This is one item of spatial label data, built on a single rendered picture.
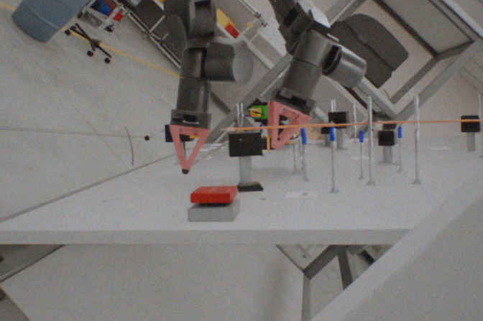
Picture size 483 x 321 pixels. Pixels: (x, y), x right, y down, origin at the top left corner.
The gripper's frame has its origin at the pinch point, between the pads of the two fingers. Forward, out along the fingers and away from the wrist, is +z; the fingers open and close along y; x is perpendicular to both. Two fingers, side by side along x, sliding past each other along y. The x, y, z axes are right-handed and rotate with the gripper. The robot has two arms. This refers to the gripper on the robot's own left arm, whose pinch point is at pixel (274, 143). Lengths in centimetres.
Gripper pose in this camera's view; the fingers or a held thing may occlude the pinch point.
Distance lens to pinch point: 80.5
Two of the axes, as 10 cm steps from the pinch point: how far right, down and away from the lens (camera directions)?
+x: -9.2, -3.7, -1.2
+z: -3.8, 9.2, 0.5
